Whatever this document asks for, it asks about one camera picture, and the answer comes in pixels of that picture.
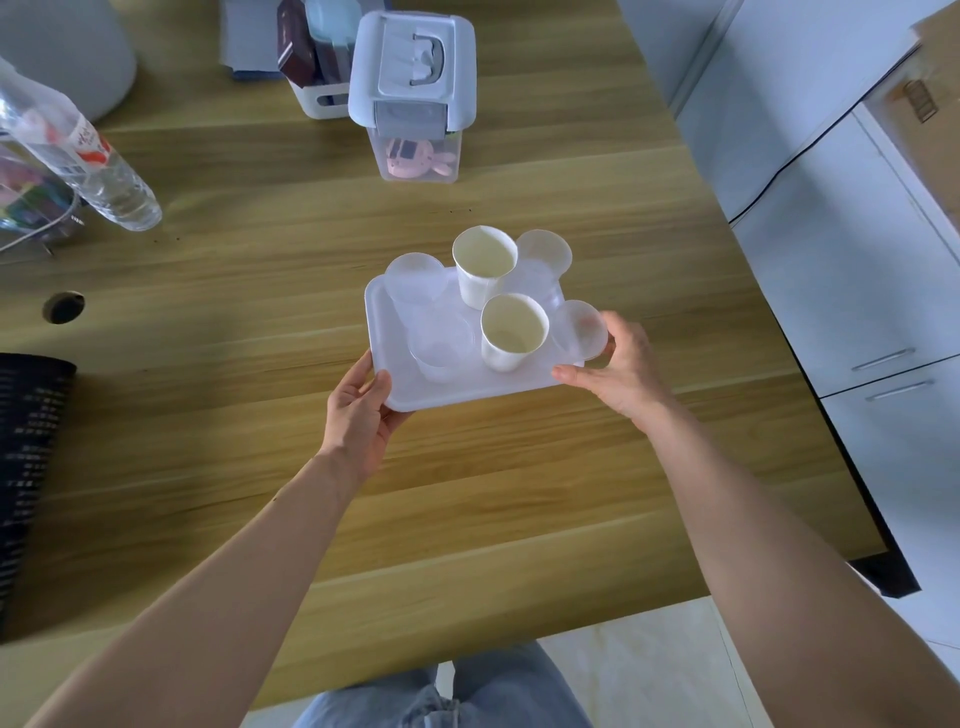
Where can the person's left hand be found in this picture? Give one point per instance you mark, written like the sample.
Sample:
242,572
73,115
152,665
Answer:
352,427

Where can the clear storage box grey lid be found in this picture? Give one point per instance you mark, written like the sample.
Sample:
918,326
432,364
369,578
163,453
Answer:
412,82

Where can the person's blue jeans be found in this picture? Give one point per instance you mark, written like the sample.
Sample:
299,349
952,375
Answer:
442,694

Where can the cardboard box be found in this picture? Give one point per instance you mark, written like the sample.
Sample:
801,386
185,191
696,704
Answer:
926,105

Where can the person's right forearm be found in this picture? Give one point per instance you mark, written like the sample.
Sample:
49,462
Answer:
780,577

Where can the white round container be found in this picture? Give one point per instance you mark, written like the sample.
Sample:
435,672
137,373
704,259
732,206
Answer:
64,49

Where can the clear acrylic holder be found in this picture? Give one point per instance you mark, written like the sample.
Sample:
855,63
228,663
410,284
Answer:
30,202

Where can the white open organizer bin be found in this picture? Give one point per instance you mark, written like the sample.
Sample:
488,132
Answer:
324,97

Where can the pink rabbit toy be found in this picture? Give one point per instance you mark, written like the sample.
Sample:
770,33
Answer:
420,159

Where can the black mesh basket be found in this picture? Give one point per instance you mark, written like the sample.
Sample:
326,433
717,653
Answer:
26,465

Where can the white cabinet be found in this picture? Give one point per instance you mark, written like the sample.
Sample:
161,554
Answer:
855,240

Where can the white paper cup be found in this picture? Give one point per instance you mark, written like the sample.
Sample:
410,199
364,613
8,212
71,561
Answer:
512,330
484,264

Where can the person's left thumb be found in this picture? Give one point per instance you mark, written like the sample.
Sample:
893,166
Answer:
379,388

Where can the clear plastic cup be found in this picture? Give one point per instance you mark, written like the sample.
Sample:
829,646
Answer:
579,330
541,264
441,349
414,285

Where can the person's right thumb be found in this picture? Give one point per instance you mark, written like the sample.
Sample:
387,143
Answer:
574,373

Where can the person's left forearm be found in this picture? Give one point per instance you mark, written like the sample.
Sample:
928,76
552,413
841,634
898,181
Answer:
195,600

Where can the person's right hand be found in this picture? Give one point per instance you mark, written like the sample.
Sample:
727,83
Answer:
626,375

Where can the white plastic tray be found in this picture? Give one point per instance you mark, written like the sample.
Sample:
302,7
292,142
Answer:
457,375

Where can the clear plastic water bottle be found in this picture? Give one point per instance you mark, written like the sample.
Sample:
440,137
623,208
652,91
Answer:
82,150

